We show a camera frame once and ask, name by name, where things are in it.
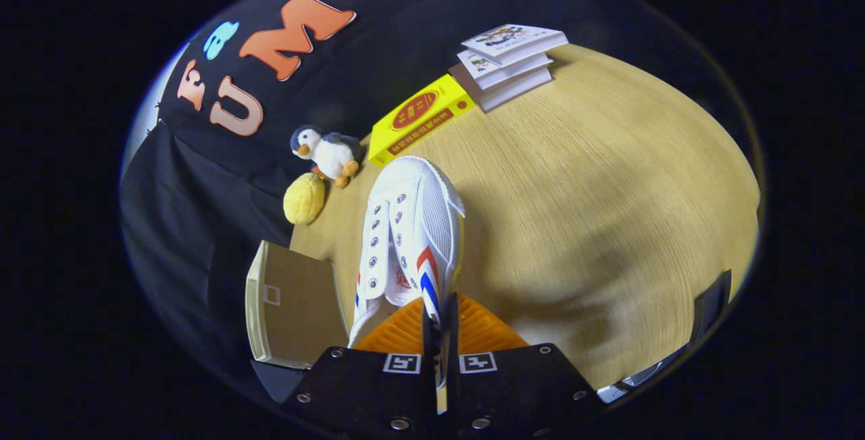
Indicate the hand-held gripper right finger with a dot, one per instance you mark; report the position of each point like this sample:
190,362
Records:
513,393

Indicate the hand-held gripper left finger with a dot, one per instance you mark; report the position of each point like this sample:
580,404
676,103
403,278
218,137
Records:
365,393

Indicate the beige storage box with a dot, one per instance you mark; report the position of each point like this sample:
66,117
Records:
297,311

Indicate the white canvas shoe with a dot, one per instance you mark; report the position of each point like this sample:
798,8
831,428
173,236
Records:
412,224

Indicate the yellow bun-shaped toy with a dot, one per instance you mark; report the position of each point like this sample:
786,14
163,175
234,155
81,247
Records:
304,200

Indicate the penguin plush toy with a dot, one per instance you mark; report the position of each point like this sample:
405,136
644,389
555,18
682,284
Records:
334,155

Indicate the yellow book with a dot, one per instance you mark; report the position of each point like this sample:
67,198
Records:
419,119

